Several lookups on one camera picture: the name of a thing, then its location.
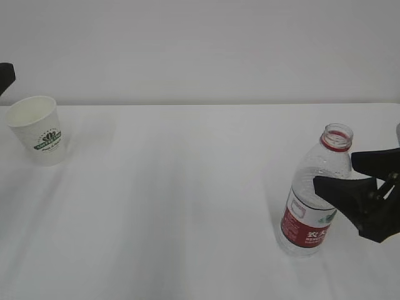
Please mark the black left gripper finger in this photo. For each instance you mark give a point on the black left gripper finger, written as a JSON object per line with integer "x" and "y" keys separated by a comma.
{"x": 7, "y": 76}

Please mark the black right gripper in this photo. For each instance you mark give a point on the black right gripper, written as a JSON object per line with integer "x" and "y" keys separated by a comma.
{"x": 373, "y": 210}

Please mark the white paper cup green logo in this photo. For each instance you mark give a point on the white paper cup green logo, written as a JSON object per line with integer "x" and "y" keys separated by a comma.
{"x": 35, "y": 122}

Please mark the clear water bottle red label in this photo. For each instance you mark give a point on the clear water bottle red label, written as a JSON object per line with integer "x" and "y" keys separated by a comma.
{"x": 307, "y": 217}

